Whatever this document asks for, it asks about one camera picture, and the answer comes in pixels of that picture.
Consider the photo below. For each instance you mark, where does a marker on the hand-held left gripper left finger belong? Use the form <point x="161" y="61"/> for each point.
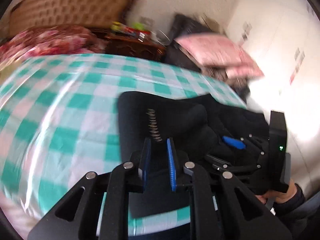
<point x="148" y="162"/>

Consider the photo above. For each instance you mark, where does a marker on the brown plaid blanket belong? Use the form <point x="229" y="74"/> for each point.
<point x="225" y="76"/>

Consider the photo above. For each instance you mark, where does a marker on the green crumpled bag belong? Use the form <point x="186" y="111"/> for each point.
<point x="138" y="25"/>

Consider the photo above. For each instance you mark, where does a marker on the yellow small box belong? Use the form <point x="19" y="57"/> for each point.
<point x="116" y="26"/>

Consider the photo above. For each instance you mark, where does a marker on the red box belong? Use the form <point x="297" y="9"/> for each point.
<point x="130" y="31"/>

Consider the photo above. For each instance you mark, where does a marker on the black pants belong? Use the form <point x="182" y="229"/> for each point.
<point x="175" y="120"/>

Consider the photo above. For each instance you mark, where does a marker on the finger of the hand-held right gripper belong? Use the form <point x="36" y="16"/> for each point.
<point x="217" y="161"/>
<point x="233" y="143"/>

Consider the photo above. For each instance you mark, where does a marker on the tufted leather carved headboard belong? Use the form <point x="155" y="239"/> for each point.
<point x="67" y="7"/>

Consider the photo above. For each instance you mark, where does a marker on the black leather armchair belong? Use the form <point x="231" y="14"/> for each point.
<point x="185" y="25"/>

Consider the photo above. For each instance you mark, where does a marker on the person's right hand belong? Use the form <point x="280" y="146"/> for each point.
<point x="277" y="197"/>

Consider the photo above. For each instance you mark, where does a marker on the teal white checkered cloth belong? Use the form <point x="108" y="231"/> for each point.
<point x="75" y="100"/>

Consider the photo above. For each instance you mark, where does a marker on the person's right forearm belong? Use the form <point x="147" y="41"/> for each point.
<point x="297" y="207"/>

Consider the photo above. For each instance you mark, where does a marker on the large pink floral pillow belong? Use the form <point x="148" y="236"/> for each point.
<point x="212" y="50"/>

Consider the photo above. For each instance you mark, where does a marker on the dark wooden nightstand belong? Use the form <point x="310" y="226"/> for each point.
<point x="132" y="46"/>

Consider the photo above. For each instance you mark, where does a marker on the red floral quilt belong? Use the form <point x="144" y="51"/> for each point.
<point x="50" y="40"/>

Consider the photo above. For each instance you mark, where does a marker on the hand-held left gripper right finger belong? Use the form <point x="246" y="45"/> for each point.
<point x="172" y="165"/>

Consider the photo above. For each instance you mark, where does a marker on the small pink floral pillow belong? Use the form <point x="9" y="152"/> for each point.
<point x="245" y="71"/>

